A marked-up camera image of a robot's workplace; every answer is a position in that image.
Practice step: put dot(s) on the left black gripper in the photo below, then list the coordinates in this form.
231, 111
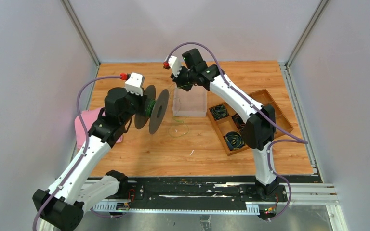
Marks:
141, 99

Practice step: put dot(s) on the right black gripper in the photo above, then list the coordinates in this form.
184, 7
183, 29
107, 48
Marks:
178, 81

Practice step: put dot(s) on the dark grey perforated spool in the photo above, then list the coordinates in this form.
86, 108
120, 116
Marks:
152, 109

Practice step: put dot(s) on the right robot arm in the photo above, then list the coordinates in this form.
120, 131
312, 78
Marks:
259, 129

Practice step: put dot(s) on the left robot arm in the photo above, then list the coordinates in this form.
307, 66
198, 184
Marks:
66, 201

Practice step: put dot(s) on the translucent plastic tray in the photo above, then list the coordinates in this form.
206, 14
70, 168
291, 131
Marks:
192, 103

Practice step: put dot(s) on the pink cloth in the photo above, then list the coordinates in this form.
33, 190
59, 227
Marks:
89, 117

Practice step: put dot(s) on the wooden compartment tray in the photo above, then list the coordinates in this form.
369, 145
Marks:
225, 125

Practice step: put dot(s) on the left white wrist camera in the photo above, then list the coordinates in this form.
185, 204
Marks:
134, 84

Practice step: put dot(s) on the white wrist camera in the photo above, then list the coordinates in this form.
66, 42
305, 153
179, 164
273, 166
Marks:
174, 64
134, 84

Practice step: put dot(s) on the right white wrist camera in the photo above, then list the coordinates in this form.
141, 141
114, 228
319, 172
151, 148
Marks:
174, 64

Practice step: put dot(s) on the coiled cable blue green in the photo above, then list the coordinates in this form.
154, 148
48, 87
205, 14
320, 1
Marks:
219, 111

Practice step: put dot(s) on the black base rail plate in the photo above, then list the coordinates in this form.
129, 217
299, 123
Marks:
212, 193

